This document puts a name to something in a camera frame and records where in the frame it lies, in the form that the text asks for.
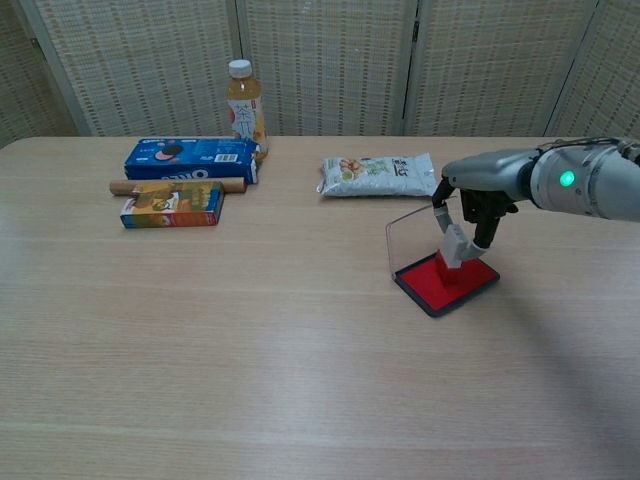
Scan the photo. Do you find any white red wrist cable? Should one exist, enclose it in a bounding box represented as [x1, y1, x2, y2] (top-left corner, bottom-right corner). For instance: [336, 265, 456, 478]
[537, 136, 629, 152]

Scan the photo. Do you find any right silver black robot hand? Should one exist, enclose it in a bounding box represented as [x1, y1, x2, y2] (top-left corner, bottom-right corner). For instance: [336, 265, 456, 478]
[430, 148, 539, 264]

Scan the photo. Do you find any tea bottle white cap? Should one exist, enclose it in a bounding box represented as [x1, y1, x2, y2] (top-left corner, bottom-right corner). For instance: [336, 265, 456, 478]
[227, 58, 271, 164]

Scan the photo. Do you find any small red white stamp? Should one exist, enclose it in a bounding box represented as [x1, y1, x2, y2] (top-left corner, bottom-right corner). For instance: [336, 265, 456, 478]
[435, 224, 474, 286]

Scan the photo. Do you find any red ink pad case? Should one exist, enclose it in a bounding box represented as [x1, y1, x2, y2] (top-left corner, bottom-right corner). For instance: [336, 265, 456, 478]
[384, 201, 501, 320]

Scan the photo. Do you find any blue Oreo cookie box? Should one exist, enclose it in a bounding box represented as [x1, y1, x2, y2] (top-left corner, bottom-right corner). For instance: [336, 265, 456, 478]
[123, 137, 262, 185]

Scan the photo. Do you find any white snack bag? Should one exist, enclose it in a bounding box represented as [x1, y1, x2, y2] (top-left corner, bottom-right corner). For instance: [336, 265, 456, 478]
[315, 152, 441, 199]

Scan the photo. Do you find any orange colourful snack box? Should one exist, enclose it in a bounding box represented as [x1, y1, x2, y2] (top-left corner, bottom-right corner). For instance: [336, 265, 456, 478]
[119, 180, 226, 230]

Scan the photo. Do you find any brown cardboard tube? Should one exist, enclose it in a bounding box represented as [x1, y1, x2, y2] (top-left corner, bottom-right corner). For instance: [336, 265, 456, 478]
[109, 177, 250, 198]

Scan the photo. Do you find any woven folding screen panel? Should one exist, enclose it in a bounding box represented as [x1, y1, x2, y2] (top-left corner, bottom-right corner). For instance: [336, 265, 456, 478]
[0, 0, 89, 149]
[234, 0, 419, 138]
[17, 0, 247, 138]
[403, 0, 599, 138]
[543, 0, 640, 142]

